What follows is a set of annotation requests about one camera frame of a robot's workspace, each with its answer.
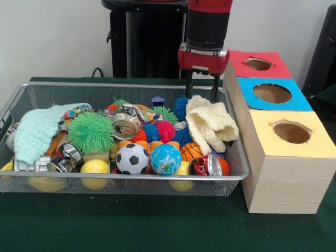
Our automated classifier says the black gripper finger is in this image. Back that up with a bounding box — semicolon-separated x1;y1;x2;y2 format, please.
185;69;194;99
209;75;219;103

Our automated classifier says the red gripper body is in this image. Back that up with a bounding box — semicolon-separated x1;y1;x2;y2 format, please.
177;43;230;76

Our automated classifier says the cream knitted cloth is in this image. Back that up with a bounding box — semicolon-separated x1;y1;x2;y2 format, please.
185;94;239;154

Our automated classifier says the mint green cloth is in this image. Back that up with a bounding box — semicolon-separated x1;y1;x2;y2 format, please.
13;102;92;165

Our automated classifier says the wooden box with three holes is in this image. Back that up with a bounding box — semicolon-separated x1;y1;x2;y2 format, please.
222;49;336;215

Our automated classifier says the small basketball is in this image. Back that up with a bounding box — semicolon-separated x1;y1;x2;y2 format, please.
180;142;204;162

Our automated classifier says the crushed red can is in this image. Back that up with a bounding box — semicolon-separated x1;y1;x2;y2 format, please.
188;154;223;176

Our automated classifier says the crushed silver can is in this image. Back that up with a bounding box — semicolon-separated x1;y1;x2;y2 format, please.
111;104;144;141

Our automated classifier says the globe print ball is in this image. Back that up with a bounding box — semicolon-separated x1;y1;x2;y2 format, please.
150;143;183;176

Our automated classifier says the soccer ball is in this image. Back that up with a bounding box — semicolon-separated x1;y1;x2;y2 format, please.
115;143;150;175

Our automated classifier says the large green spiky ball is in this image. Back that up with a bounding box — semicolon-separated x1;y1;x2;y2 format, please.
67;110;115;155

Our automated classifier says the dark green table cloth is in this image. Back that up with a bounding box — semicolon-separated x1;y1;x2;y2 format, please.
313;83;336;124
0;76;336;252

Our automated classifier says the black panel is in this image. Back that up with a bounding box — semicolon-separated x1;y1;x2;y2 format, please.
301;4;336;91

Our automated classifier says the yellow ball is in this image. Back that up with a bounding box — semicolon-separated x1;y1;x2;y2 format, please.
80;159;110;190

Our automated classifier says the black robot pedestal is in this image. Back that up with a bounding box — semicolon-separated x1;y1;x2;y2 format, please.
101;0;199;79

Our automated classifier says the wire mesh bin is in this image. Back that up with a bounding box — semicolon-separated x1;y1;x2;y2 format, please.
0;81;249;197

